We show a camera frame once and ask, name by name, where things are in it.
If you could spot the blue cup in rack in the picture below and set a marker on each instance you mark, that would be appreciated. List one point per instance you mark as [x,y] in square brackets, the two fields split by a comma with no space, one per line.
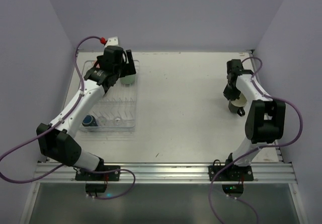
[89,121]

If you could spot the aluminium mounting rail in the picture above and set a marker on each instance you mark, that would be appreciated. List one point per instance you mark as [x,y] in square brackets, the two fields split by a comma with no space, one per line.
[198,173]

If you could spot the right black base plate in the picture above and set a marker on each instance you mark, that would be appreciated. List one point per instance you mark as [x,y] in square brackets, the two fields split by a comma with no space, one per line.
[233,173]

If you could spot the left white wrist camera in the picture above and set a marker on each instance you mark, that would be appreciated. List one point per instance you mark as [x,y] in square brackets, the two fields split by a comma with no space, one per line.
[112,41]

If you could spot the black mug with handle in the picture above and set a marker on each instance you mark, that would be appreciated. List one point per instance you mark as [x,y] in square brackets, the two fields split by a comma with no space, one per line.
[237,106]

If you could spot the clear wire dish rack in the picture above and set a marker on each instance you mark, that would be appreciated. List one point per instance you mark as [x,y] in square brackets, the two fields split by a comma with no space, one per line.
[120,100]

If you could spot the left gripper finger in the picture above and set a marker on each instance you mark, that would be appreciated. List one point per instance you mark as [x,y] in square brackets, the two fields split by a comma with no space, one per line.
[129,58]
[128,70]

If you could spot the clear glass in rack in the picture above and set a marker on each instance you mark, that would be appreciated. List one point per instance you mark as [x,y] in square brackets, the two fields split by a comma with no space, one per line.
[102,121]
[118,121]

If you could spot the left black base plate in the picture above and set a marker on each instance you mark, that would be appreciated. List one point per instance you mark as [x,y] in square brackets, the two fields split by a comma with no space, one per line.
[103,173]

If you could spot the light green plastic cup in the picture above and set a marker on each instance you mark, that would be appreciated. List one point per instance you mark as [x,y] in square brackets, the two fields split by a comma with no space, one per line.
[128,80]

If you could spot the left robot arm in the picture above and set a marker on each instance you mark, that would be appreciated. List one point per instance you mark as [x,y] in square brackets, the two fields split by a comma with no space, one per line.
[56,139]

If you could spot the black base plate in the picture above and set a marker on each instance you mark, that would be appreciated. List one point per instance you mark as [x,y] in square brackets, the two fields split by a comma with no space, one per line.
[233,173]
[103,173]

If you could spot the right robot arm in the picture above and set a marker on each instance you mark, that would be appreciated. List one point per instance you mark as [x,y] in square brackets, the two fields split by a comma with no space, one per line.
[265,120]

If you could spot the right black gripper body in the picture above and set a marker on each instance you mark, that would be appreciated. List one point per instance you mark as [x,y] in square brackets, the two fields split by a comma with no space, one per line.
[231,94]

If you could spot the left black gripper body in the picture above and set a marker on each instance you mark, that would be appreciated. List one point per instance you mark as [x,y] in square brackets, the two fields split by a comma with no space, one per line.
[125,64]

